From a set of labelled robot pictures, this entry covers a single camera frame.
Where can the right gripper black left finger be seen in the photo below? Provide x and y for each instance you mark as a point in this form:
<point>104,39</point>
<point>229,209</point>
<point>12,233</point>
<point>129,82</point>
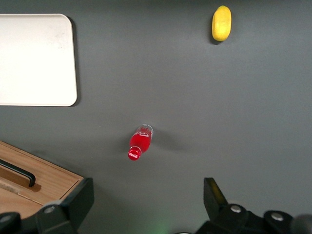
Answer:
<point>73,207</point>

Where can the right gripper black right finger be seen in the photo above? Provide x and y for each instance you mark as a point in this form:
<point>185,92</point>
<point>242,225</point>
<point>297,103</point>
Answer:
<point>219,214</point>

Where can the wooden drawer cabinet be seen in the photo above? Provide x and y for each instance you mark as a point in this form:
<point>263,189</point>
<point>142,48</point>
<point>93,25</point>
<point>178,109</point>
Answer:
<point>14,207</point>

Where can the red cola bottle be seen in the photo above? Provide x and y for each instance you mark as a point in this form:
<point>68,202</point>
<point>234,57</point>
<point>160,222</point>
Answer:
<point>139,142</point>

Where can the beige rectangular tray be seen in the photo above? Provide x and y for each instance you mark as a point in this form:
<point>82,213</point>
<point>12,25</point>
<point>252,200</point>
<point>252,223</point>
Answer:
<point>36,61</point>

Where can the yellow lemon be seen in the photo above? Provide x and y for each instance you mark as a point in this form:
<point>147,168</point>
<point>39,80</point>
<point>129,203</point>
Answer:
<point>221,23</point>

